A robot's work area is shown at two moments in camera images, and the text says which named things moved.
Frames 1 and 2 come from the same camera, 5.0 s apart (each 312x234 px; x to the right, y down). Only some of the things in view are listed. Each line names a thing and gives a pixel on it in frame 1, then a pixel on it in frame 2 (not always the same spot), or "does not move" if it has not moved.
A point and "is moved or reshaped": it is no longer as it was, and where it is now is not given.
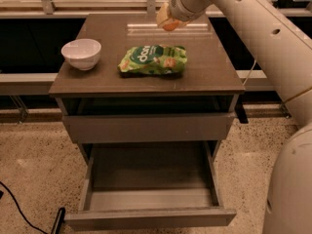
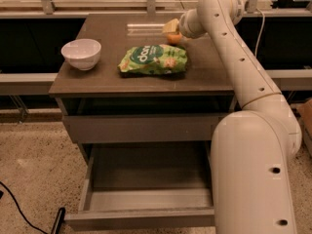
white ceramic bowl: (82, 54) does not move
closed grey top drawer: (150, 128) does not move
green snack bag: (154, 59) does not move
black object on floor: (58, 220) does not move
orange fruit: (171, 25) is moved or reshaped
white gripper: (179, 4) → (184, 25)
